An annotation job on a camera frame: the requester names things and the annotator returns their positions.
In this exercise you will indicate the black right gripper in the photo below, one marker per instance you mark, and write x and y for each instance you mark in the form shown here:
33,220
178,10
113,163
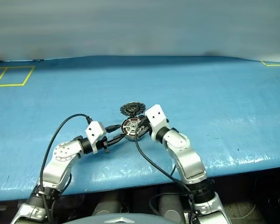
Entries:
147,129

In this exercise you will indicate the blue plastic table cover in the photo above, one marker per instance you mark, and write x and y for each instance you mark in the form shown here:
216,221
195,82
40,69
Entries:
224,140

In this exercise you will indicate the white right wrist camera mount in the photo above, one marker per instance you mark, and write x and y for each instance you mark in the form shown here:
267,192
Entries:
156,116

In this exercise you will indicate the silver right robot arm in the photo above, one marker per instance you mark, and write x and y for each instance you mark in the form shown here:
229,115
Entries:
186,158

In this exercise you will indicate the silver spoked motor bell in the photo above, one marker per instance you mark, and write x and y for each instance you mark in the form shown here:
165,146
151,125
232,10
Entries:
128,127

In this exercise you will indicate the black toothed motor disc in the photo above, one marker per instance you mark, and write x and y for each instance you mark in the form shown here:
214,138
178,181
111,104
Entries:
130,109

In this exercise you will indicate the grey robot torso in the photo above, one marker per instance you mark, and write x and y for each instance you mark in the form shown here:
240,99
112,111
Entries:
121,219

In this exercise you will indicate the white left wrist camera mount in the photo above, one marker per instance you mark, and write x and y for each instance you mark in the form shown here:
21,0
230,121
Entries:
95,131

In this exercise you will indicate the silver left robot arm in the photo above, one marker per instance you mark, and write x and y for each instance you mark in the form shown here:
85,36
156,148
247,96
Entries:
60,163

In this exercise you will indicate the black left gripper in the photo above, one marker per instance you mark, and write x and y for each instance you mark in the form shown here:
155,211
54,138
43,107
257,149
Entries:
102,145

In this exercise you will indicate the grey rounded shape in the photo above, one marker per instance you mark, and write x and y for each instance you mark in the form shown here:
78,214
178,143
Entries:
107,206
170,205

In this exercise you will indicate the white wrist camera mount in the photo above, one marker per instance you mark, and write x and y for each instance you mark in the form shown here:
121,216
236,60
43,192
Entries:
156,116
95,131

